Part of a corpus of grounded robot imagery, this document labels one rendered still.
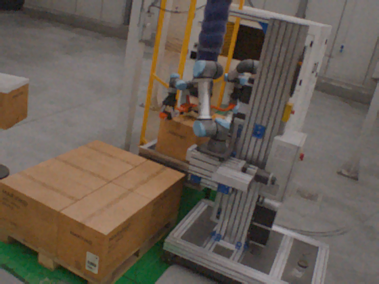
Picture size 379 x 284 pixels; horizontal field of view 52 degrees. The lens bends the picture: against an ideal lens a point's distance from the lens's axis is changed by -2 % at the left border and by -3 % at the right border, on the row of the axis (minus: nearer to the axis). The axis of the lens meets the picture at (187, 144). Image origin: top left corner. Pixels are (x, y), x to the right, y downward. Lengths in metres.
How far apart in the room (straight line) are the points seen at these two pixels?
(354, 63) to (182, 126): 8.88
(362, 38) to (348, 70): 0.95
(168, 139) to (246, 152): 0.96
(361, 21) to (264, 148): 9.25
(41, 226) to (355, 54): 10.27
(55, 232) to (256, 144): 1.59
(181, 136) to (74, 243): 1.40
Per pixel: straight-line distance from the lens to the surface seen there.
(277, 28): 2.85
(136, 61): 4.54
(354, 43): 12.00
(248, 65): 3.44
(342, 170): 6.28
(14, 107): 3.99
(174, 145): 3.72
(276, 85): 2.88
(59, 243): 3.03
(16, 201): 3.18
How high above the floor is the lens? 2.14
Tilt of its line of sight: 22 degrees down
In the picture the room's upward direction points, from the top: 11 degrees clockwise
